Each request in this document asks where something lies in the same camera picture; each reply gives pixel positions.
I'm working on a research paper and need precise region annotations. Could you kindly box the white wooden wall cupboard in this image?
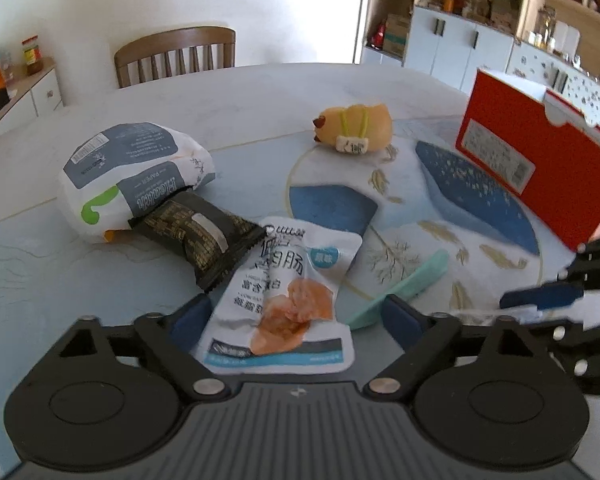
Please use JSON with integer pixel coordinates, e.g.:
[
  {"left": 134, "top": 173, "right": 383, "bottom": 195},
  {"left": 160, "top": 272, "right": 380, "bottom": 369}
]
[{"left": 354, "top": 0, "right": 600, "bottom": 125}]

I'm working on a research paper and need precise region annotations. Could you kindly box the black snack packet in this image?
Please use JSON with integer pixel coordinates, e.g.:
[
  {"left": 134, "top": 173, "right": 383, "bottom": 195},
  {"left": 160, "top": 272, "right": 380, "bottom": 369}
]
[{"left": 129, "top": 188, "right": 266, "bottom": 292}]

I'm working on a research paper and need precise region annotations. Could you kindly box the red white cardboard box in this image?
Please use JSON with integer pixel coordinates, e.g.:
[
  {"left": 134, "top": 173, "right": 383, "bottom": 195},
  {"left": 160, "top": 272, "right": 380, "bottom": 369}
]
[{"left": 455, "top": 70, "right": 600, "bottom": 250}]

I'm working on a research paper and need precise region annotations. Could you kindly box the white side cabinet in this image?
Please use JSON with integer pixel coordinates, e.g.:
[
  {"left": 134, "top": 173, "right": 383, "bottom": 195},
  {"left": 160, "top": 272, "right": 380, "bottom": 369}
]
[{"left": 0, "top": 58, "right": 64, "bottom": 135}]

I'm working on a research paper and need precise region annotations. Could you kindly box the brown wooden chair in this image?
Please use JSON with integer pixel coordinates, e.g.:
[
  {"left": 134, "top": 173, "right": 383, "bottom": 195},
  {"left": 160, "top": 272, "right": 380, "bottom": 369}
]
[{"left": 114, "top": 26, "right": 236, "bottom": 89}]

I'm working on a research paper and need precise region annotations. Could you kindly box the white grey tissue pack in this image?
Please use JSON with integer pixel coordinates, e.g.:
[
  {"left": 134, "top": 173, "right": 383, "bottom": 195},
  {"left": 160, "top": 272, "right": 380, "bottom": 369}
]
[{"left": 58, "top": 122, "right": 215, "bottom": 243}]

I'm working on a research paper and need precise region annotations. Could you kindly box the white chicken sausage snack pouch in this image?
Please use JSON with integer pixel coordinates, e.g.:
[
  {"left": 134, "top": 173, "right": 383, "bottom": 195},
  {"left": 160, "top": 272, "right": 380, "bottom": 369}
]
[{"left": 195, "top": 217, "right": 362, "bottom": 375}]

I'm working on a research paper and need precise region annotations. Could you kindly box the yellow plush toy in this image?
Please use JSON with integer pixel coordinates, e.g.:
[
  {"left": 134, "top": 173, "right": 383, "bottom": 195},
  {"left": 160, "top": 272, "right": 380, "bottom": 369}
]
[{"left": 312, "top": 104, "right": 393, "bottom": 155}]

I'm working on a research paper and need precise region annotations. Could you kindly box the mint green plastic clip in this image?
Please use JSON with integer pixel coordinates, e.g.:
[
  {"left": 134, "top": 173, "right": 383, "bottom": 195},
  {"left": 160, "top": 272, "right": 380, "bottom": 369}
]
[{"left": 344, "top": 249, "right": 449, "bottom": 330}]

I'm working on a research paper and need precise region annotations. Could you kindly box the red lidded jar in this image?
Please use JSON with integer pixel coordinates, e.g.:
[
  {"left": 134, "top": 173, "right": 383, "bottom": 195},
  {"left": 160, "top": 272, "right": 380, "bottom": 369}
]
[{"left": 21, "top": 36, "right": 44, "bottom": 76}]

